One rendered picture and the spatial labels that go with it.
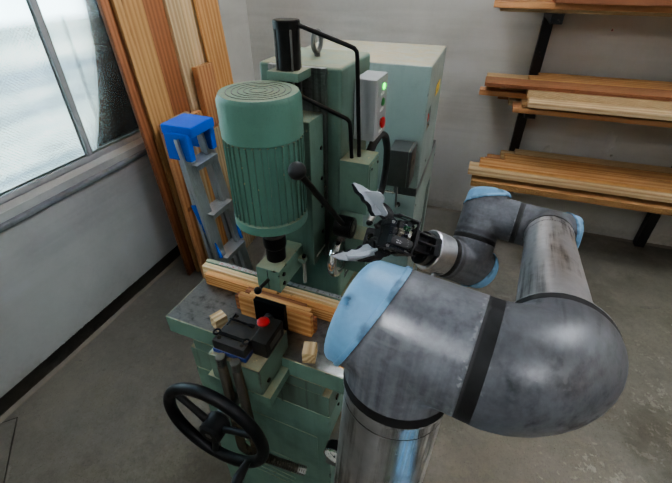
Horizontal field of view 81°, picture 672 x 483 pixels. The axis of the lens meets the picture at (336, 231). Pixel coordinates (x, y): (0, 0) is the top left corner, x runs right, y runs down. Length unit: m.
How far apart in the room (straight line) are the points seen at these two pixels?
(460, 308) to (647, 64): 2.88
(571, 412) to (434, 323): 0.12
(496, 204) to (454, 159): 2.35
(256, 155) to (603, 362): 0.66
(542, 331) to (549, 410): 0.06
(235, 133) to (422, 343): 0.60
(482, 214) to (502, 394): 0.59
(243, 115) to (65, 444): 1.79
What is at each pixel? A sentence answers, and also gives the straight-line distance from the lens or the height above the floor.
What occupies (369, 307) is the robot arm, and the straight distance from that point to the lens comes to 0.36.
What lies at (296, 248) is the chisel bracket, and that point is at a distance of 1.09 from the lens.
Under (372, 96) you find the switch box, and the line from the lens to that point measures 1.06.
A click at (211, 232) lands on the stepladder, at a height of 0.66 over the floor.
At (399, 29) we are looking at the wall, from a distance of 3.07.
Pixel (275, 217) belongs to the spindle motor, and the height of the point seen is 1.25.
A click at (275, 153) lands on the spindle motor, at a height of 1.40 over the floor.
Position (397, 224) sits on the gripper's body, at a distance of 0.78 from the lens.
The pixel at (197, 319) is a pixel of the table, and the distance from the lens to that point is 1.19.
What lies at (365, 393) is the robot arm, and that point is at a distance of 0.41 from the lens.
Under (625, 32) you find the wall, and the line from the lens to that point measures 3.09.
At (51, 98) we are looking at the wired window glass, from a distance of 2.32.
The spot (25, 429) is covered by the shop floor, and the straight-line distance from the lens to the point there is 2.41.
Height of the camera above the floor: 1.72
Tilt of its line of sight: 34 degrees down
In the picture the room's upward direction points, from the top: straight up
